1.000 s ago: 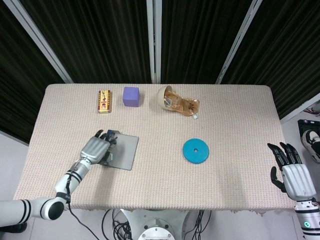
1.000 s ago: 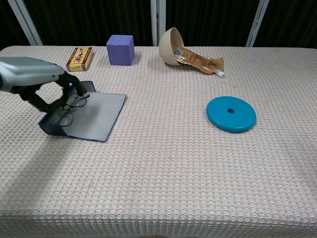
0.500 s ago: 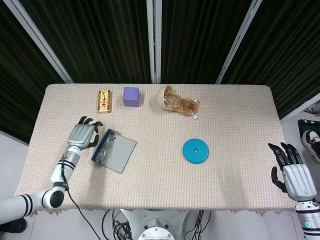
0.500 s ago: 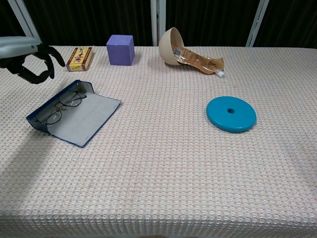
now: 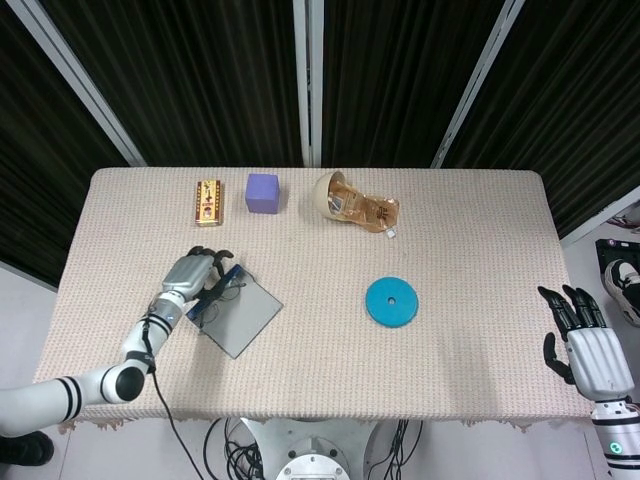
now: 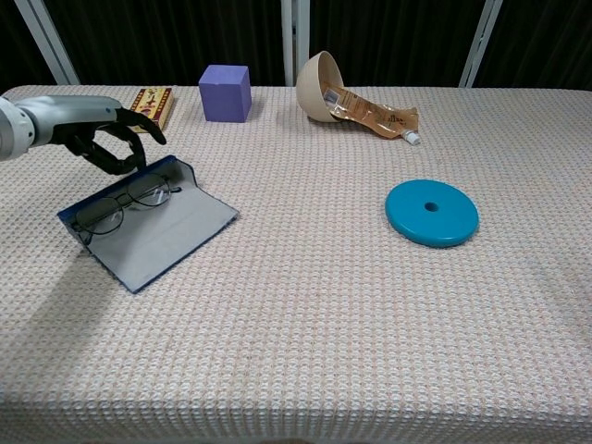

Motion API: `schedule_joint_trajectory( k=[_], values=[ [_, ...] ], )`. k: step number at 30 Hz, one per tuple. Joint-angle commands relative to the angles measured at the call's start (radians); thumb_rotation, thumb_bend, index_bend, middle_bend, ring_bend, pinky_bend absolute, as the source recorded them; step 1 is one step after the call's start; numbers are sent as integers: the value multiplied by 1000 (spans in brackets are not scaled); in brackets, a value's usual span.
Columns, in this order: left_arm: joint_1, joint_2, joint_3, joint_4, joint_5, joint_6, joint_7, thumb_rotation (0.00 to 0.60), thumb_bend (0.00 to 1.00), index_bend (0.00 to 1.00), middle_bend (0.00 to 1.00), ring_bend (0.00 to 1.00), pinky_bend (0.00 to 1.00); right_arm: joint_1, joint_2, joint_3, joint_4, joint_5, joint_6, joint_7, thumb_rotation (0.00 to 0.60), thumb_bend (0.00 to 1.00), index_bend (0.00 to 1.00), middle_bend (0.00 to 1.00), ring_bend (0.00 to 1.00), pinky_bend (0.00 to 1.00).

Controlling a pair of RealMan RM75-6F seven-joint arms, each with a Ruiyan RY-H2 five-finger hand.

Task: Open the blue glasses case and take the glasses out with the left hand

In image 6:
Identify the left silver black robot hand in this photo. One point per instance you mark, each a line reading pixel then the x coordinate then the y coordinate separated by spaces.
pixel 69 113

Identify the beige bowl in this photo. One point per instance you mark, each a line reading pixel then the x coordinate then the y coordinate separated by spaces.
pixel 312 94

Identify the golden brown snack pouch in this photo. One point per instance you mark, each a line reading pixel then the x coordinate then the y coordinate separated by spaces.
pixel 374 115

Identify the black curtain panel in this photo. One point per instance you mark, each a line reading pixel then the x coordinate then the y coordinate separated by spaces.
pixel 162 37
pixel 393 37
pixel 546 41
pixel 14 46

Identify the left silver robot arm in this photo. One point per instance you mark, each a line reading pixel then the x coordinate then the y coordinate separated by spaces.
pixel 11 134

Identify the red and yellow box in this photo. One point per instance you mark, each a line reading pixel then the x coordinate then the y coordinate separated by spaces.
pixel 155 104

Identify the beige woven tablecloth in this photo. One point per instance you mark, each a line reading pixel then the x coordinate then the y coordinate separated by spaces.
pixel 296 324

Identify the teal disc with hole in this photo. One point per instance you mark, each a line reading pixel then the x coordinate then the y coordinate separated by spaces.
pixel 416 226

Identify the grey metal frame post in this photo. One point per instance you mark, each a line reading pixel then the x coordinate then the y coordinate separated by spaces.
pixel 481 41
pixel 296 41
pixel 48 41

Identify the purple foam cube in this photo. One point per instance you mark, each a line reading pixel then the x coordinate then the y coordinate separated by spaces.
pixel 224 97

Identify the black wire-rim eyeglasses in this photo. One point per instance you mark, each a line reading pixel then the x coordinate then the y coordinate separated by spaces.
pixel 124 199

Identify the blue glasses case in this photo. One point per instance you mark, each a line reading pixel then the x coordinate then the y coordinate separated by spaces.
pixel 157 236

